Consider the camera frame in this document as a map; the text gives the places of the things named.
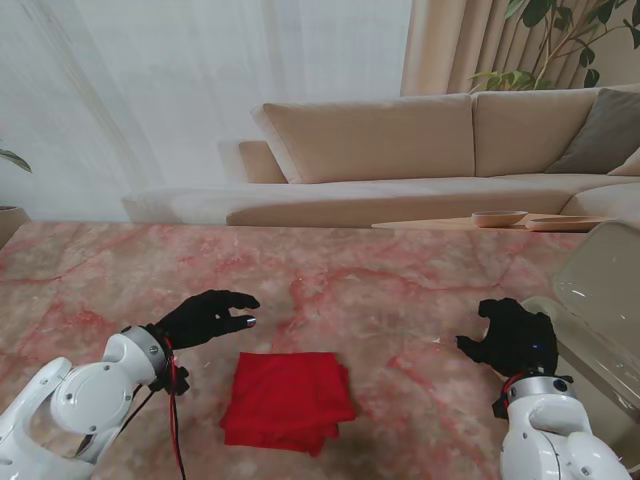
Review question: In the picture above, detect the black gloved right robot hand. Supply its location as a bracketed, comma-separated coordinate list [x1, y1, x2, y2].
[453, 297, 560, 379]

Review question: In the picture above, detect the red black left arm cable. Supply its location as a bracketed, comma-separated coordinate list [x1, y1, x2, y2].
[117, 337, 189, 480]

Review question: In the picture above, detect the beige sofa cushion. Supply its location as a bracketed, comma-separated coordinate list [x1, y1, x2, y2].
[607, 148, 640, 177]

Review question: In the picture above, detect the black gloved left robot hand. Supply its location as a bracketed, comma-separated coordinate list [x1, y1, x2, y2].
[157, 289, 262, 351]

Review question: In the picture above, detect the light wooden coffee table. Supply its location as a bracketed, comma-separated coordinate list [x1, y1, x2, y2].
[370, 213, 614, 232]

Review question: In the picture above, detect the tall green leafy plant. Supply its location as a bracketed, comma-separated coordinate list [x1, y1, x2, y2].
[469, 0, 640, 92]

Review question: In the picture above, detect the beige pleated curtain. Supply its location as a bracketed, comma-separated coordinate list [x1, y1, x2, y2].
[399, 0, 609, 97]

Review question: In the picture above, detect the red black arm cable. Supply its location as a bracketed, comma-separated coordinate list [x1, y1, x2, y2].
[117, 337, 189, 480]
[501, 372, 526, 407]

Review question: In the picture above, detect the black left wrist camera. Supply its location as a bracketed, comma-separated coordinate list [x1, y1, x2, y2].
[148, 364, 190, 397]

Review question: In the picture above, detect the red black right arm cable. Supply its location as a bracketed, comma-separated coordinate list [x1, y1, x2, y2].
[501, 372, 526, 407]

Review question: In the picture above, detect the grey sofa cushion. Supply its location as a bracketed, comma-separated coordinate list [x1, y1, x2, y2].
[547, 87, 640, 175]

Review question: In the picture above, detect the beige corner sofa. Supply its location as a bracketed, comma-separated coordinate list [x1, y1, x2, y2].
[122, 82, 640, 229]

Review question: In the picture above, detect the wooden bowl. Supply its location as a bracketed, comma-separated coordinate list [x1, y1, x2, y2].
[471, 209, 529, 229]

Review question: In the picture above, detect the beige plant pot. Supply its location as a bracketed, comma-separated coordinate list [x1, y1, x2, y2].
[0, 204, 32, 250]

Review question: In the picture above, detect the white sheer curtain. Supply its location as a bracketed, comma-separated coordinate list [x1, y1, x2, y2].
[0, 0, 416, 224]

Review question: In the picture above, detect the green plant with long leaf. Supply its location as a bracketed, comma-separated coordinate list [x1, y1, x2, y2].
[0, 139, 33, 174]

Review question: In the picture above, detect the red shirt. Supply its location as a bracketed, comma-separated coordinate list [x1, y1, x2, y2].
[218, 351, 357, 459]

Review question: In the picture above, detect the flat wooden tray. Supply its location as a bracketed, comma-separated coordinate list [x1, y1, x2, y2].
[524, 214, 614, 232]

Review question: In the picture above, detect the beige translucent suitcase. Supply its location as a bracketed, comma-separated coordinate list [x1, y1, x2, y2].
[519, 219, 640, 441]

